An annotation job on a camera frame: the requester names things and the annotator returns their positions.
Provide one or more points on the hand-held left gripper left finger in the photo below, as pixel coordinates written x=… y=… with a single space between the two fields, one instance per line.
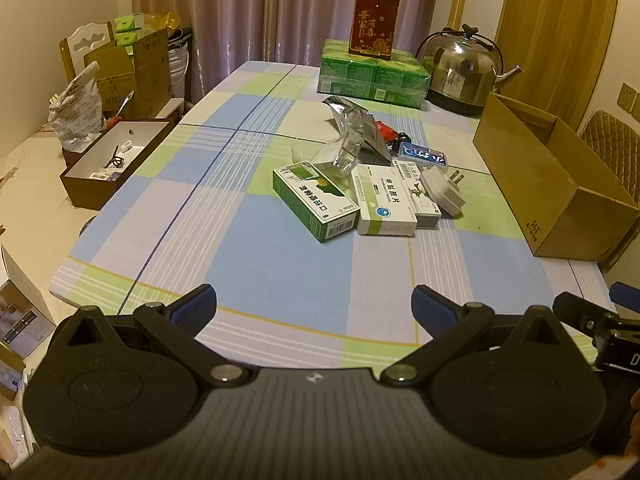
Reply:
x=192 y=306

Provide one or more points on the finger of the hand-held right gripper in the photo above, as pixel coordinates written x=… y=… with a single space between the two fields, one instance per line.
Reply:
x=575 y=310
x=625 y=294

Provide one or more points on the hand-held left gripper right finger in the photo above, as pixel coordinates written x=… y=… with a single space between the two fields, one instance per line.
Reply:
x=433 y=306

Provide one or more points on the brown cardboard box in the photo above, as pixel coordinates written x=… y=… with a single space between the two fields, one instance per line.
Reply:
x=520 y=170

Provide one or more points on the blue and white tissue packet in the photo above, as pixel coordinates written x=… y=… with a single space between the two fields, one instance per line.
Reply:
x=422 y=153

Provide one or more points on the red candy packet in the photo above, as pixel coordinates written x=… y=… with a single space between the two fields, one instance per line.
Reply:
x=386 y=131

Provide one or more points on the white barcode medicine box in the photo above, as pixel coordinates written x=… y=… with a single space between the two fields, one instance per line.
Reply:
x=423 y=211

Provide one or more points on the checked pastel tablecloth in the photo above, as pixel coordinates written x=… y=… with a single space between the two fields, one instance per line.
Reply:
x=300 y=270

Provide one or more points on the white power adapter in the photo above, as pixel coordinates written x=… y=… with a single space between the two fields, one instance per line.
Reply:
x=442 y=190

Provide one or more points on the white and green medicine box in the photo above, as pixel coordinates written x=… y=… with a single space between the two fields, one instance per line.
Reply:
x=382 y=200

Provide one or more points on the quilted beige chair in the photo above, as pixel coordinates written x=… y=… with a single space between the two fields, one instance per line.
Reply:
x=612 y=135

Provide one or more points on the shallow brown box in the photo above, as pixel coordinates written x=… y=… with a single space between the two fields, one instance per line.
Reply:
x=87 y=185

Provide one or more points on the white picture box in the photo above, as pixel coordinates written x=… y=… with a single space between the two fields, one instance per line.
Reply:
x=20 y=300

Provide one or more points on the silver foil bag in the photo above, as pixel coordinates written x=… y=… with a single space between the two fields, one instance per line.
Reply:
x=357 y=122

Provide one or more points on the white printed plastic bag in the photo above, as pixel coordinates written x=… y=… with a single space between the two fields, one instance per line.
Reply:
x=75 y=110

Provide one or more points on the open cardboard carton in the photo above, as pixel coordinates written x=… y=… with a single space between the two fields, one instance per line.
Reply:
x=150 y=75

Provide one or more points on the green tissue pack bundle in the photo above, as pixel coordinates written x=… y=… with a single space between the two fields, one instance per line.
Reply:
x=370 y=77

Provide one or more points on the stainless steel kettle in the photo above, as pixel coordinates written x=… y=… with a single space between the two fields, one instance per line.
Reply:
x=460 y=70

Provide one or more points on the wooden door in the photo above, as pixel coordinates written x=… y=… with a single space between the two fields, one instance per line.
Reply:
x=555 y=20

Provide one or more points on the white carved chair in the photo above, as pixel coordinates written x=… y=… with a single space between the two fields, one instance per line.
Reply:
x=90 y=40

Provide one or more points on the yellow plastic bag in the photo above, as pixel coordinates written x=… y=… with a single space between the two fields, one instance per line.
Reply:
x=162 y=21

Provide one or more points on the red gift box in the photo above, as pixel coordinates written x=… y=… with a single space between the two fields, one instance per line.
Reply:
x=374 y=22

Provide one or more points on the small green tissue packs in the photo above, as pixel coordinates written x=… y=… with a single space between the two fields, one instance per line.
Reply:
x=127 y=22

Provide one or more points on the wooden sticks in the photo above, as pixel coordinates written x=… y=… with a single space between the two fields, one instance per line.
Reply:
x=456 y=10

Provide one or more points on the mauve curtain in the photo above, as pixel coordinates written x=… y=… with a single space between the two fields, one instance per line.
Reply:
x=250 y=10

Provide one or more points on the beige wall socket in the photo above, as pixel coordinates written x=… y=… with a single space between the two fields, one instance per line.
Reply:
x=629 y=100

